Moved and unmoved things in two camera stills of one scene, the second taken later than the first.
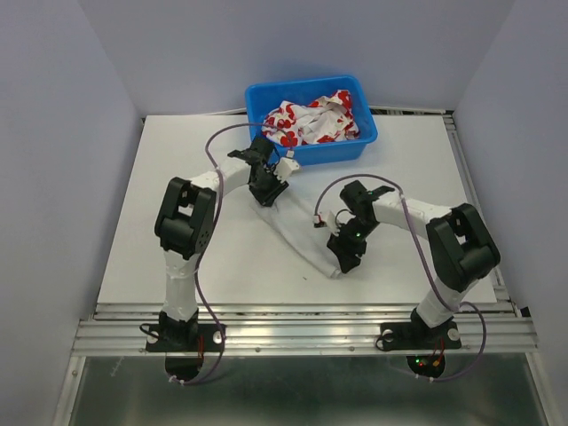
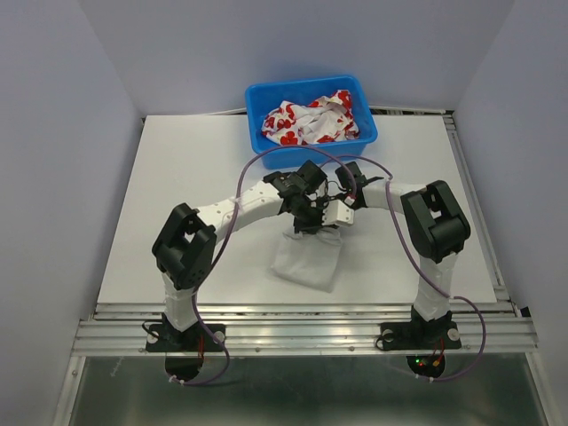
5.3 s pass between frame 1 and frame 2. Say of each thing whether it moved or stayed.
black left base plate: stayed
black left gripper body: moved
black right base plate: stayed
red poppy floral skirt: stayed
